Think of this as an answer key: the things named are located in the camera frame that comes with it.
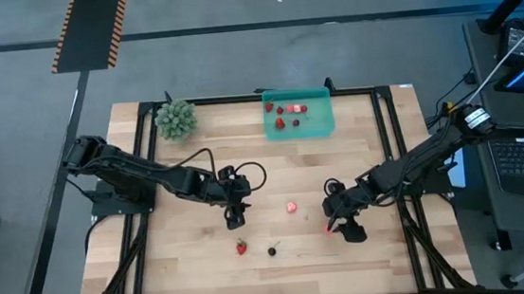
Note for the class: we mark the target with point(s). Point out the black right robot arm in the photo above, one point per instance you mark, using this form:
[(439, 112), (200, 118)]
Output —
[(411, 165)]

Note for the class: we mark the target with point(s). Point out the green plant in white pot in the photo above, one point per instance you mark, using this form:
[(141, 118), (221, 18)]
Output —
[(175, 120)]

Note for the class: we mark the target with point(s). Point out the pink strawberry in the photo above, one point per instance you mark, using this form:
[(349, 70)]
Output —
[(289, 108), (328, 229), (297, 108), (291, 207)]

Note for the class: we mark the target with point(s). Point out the teal translucent tupperware container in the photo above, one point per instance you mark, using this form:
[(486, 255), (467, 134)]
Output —
[(317, 123)]

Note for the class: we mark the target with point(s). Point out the black cherry with stem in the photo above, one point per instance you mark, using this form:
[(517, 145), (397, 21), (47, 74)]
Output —
[(271, 251)]

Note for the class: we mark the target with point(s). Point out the yellow plug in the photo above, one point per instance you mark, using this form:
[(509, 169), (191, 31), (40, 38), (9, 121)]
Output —
[(451, 107)]

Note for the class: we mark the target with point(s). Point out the dark strawberry green leaves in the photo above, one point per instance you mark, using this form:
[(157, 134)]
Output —
[(296, 122)]

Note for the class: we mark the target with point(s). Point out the light blue floor object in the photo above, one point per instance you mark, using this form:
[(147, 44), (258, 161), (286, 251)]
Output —
[(459, 177)]

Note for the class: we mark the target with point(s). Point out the dark grey side desk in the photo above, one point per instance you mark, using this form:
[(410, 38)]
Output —
[(477, 52)]

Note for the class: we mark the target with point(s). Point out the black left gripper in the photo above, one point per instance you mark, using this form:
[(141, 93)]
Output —
[(234, 187)]

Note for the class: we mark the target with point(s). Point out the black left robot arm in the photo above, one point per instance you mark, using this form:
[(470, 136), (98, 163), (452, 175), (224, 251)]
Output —
[(121, 166)]

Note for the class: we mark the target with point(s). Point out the red strawberry green leaves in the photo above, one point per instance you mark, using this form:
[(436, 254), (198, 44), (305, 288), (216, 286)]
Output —
[(280, 123), (241, 248), (269, 107)]

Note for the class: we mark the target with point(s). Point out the red cherry with stem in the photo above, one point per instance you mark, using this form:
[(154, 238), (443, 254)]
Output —
[(280, 110), (304, 108)]

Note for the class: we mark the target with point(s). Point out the black mat orange striped edges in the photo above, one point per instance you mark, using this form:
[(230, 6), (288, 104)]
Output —
[(90, 29)]

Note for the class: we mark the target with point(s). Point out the black power brick white label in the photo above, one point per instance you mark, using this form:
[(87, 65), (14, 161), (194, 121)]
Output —
[(516, 41)]

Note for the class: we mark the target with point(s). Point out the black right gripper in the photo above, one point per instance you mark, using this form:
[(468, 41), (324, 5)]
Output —
[(345, 201)]

